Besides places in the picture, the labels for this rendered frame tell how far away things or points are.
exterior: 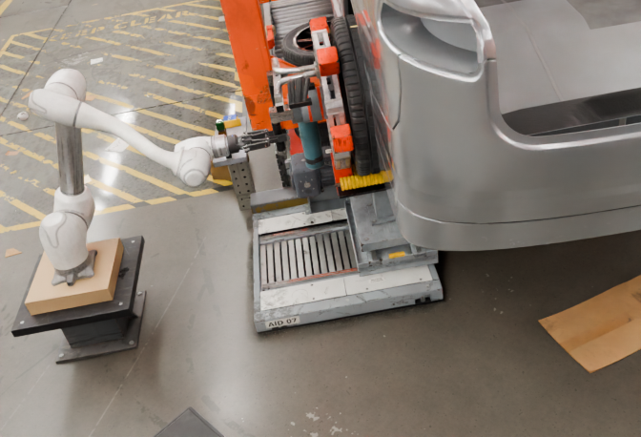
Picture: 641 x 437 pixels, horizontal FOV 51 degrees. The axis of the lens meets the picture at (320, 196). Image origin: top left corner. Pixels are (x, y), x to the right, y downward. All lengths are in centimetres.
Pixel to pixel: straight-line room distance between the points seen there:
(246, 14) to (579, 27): 139
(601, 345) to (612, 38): 118
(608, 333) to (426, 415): 81
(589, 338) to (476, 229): 104
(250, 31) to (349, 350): 147
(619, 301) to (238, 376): 160
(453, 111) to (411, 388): 133
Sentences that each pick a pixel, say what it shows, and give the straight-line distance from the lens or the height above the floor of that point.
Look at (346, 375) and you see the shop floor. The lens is 279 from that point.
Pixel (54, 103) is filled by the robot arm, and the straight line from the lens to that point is 269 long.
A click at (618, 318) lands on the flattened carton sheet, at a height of 1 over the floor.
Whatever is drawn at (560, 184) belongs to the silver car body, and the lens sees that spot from 188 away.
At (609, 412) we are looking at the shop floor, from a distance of 271.
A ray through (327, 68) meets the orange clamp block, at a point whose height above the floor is 110.
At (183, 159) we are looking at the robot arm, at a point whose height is 90.
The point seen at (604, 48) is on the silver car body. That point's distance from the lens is 280.
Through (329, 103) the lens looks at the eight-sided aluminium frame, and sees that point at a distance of 254.
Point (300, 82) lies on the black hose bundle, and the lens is 259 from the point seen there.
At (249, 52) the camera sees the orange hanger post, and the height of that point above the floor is 95.
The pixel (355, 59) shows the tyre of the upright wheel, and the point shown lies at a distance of 254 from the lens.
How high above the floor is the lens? 215
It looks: 35 degrees down
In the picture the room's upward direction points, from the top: 11 degrees counter-clockwise
